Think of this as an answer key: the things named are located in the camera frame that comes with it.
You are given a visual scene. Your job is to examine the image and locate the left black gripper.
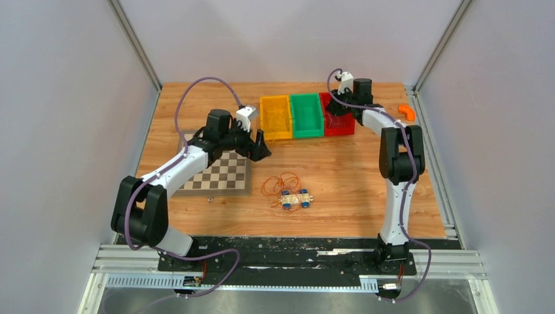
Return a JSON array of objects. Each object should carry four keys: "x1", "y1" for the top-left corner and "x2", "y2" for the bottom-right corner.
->
[{"x1": 220, "y1": 118, "x2": 271, "y2": 162}]

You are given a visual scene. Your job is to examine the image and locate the orange curved plastic piece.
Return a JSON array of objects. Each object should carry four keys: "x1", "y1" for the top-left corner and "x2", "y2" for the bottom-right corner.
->
[{"x1": 398, "y1": 104, "x2": 416, "y2": 122}]

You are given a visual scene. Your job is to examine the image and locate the aluminium frame post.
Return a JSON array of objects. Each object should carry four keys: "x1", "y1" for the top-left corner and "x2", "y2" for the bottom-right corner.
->
[
  {"x1": 412, "y1": 0, "x2": 474, "y2": 94},
  {"x1": 107, "y1": 0, "x2": 162, "y2": 93}
]

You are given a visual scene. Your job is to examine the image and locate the green plastic bin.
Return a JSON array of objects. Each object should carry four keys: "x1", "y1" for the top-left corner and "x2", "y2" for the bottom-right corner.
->
[{"x1": 290, "y1": 94, "x2": 324, "y2": 139}]

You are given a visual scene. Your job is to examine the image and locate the yellow plastic bin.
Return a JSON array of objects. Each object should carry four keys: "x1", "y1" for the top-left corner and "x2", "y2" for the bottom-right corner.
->
[{"x1": 260, "y1": 95, "x2": 293, "y2": 141}]

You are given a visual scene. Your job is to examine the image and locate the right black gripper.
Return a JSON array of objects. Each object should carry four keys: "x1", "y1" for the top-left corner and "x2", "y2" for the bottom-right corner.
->
[{"x1": 327, "y1": 86, "x2": 358, "y2": 117}]

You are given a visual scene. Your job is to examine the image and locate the left aluminium frame post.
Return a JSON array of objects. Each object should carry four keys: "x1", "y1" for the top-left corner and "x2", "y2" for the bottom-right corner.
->
[{"x1": 107, "y1": 0, "x2": 162, "y2": 93}]

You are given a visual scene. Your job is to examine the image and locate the right aluminium frame post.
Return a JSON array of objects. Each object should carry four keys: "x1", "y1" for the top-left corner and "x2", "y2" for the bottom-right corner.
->
[{"x1": 412, "y1": 0, "x2": 474, "y2": 94}]

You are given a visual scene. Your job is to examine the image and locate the wooden chessboard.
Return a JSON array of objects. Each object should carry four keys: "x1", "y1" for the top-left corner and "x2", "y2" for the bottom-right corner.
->
[{"x1": 173, "y1": 151, "x2": 252, "y2": 198}]

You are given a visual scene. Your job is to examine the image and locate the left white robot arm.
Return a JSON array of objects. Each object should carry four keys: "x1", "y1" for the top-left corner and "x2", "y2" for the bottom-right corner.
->
[{"x1": 111, "y1": 105, "x2": 271, "y2": 271}]

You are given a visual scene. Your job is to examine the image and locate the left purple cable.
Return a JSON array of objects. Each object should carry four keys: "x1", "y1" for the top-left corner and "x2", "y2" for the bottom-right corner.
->
[{"x1": 123, "y1": 77, "x2": 245, "y2": 299}]

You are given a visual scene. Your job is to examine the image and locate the slotted grey cable duct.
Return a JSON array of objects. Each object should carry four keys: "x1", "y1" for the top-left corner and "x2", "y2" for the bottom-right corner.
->
[{"x1": 105, "y1": 273, "x2": 378, "y2": 293}]

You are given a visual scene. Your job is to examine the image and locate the wooden toy car blue wheels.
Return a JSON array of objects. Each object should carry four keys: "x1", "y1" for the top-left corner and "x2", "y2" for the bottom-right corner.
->
[{"x1": 278, "y1": 189, "x2": 314, "y2": 209}]

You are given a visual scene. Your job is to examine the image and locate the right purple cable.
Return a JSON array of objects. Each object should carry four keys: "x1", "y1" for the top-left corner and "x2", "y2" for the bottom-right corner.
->
[{"x1": 326, "y1": 68, "x2": 433, "y2": 304}]

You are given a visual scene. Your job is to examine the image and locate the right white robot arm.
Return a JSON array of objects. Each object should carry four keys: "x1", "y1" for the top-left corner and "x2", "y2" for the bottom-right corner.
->
[{"x1": 328, "y1": 72, "x2": 425, "y2": 273}]

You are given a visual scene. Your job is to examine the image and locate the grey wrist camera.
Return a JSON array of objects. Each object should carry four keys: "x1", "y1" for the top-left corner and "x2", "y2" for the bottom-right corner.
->
[
  {"x1": 236, "y1": 105, "x2": 259, "y2": 133},
  {"x1": 334, "y1": 71, "x2": 354, "y2": 95}
]

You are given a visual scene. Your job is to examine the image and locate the yellow thin cable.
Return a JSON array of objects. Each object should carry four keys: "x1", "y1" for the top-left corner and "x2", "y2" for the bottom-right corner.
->
[{"x1": 263, "y1": 103, "x2": 291, "y2": 144}]

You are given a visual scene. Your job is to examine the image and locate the orange thin cable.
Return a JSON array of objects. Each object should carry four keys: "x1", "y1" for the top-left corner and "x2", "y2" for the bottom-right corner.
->
[{"x1": 260, "y1": 171, "x2": 304, "y2": 213}]

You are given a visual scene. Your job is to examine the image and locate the red plastic bin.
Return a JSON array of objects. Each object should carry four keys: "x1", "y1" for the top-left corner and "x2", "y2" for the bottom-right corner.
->
[{"x1": 319, "y1": 92, "x2": 355, "y2": 137}]

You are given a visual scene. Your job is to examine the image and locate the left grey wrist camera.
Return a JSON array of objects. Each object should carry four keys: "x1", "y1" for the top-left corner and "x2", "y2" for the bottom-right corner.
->
[{"x1": 236, "y1": 105, "x2": 259, "y2": 133}]

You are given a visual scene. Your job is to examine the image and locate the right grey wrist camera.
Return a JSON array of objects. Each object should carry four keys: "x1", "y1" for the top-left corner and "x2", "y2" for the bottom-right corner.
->
[{"x1": 334, "y1": 71, "x2": 354, "y2": 95}]

